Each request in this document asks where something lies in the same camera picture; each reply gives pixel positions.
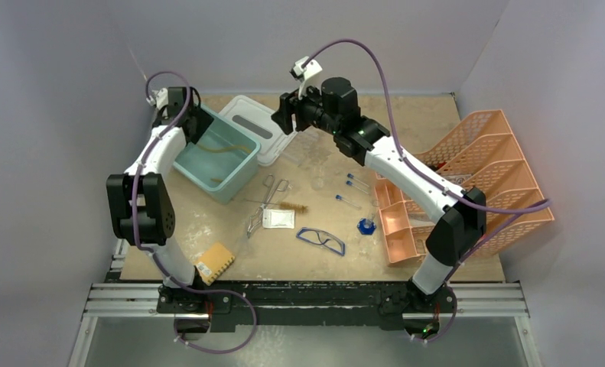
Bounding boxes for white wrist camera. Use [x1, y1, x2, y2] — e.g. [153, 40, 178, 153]
[290, 57, 323, 99]
[146, 88, 169, 109]

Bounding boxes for orange mesh file rack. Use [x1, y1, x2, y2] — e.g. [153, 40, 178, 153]
[374, 110, 544, 265]

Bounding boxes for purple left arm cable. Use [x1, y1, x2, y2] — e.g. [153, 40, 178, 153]
[129, 70, 259, 356]

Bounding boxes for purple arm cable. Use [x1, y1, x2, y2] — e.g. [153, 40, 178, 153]
[129, 70, 259, 356]
[301, 38, 554, 346]

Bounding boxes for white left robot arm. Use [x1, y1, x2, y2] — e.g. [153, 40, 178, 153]
[106, 87, 213, 313]

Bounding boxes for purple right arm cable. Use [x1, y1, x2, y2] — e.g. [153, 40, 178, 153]
[301, 38, 554, 346]

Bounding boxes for blue safety glasses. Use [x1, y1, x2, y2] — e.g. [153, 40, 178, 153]
[296, 227, 346, 257]

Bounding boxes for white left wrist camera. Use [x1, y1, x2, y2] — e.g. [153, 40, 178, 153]
[146, 88, 169, 109]

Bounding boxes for teal plastic bin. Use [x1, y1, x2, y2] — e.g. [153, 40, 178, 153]
[173, 105, 261, 204]

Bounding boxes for blue base small flask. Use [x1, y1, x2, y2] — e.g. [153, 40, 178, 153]
[356, 218, 376, 235]

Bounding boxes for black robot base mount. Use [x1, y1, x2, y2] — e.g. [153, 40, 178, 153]
[157, 281, 457, 338]

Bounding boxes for white plastic bin lid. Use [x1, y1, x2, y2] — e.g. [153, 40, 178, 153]
[219, 95, 301, 167]

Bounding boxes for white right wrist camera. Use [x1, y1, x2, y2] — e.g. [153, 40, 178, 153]
[290, 57, 323, 99]

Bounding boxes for white sealed packet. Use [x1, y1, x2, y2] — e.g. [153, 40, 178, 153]
[262, 209, 295, 229]

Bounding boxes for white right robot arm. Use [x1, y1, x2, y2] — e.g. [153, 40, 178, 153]
[272, 77, 486, 311]

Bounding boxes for clear glass beaker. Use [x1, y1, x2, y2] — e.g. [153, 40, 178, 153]
[310, 165, 327, 191]

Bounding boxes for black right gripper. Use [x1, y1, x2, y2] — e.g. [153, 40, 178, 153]
[273, 78, 341, 136]

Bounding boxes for metal crucible tongs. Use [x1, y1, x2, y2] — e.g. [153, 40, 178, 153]
[246, 174, 289, 239]

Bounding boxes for aluminium front frame rail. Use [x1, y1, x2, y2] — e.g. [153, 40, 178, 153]
[70, 281, 542, 366]

